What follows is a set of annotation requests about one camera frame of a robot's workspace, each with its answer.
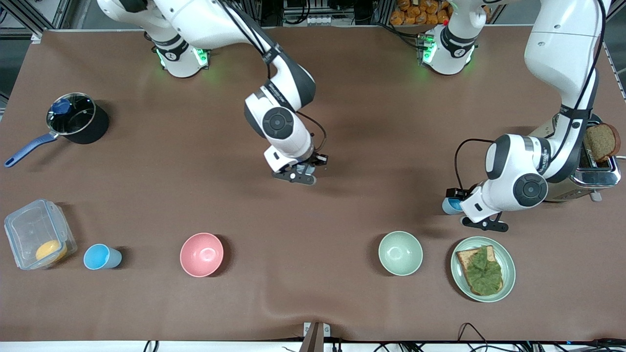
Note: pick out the green lettuce leaf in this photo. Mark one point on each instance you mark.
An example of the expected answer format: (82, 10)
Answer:
(484, 271)

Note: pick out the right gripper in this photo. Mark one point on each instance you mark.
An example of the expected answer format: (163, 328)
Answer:
(315, 160)

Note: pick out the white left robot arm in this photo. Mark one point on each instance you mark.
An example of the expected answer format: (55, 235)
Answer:
(557, 54)

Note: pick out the toast slice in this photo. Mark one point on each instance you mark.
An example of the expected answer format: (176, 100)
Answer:
(462, 259)

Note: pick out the glass lid with blue knob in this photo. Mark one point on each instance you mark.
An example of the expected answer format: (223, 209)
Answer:
(73, 115)

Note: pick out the pink bowl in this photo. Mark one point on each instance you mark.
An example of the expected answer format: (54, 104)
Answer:
(201, 254)

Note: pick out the aluminium table side rail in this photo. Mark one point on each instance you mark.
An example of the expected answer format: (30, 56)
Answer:
(619, 78)

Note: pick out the bag of orange snacks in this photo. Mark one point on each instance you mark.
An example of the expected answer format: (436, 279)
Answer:
(415, 12)

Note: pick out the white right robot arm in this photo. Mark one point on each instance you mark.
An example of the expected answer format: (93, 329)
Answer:
(279, 122)

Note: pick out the pale green plate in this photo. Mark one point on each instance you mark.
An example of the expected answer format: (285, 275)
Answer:
(508, 269)

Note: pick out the brown bread slice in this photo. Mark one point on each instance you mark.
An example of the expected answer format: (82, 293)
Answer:
(601, 142)

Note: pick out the yellow orange fruit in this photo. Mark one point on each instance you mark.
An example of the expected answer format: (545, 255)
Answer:
(50, 251)

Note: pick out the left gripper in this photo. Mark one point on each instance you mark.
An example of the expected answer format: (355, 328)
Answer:
(458, 193)

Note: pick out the beige and chrome toaster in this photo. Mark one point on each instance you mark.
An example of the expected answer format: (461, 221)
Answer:
(594, 176)

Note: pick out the metal table edge bracket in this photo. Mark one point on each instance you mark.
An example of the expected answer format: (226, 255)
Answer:
(315, 335)

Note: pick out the clear plastic container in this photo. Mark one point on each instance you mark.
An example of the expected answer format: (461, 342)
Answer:
(29, 230)

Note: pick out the pale green bowl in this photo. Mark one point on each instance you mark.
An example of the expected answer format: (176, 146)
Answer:
(400, 253)

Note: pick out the blue plastic cup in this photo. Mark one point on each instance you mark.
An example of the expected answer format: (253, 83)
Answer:
(450, 208)
(98, 256)
(309, 167)

